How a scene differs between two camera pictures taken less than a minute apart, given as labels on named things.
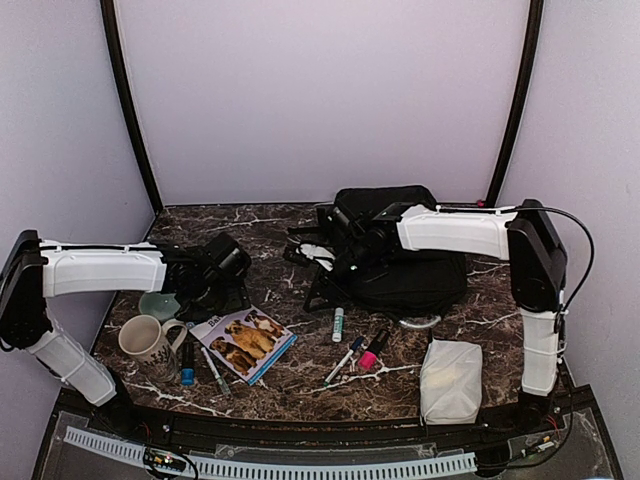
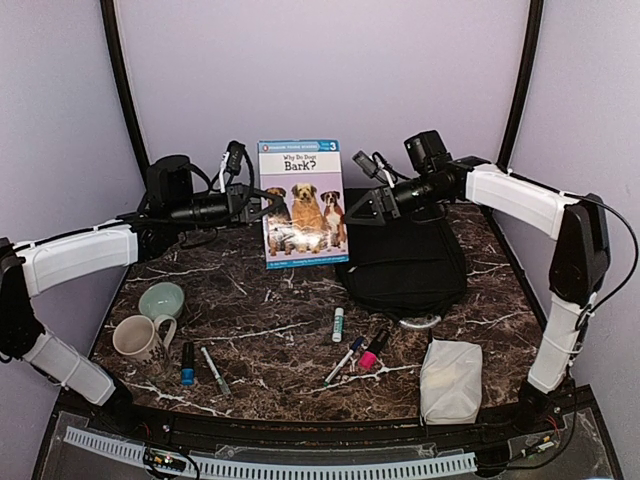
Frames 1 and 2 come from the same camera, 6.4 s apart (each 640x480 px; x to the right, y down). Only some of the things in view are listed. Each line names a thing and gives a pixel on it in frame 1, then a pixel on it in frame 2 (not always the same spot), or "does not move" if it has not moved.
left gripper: (237, 300) -> (239, 205)
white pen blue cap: (359, 340) does not move
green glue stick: (338, 325) does not move
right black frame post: (536, 16) does not move
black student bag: (412, 284) does not move
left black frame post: (114, 40) does not move
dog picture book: (245, 341) -> (310, 227)
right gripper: (321, 286) -> (381, 207)
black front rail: (542, 414) does not move
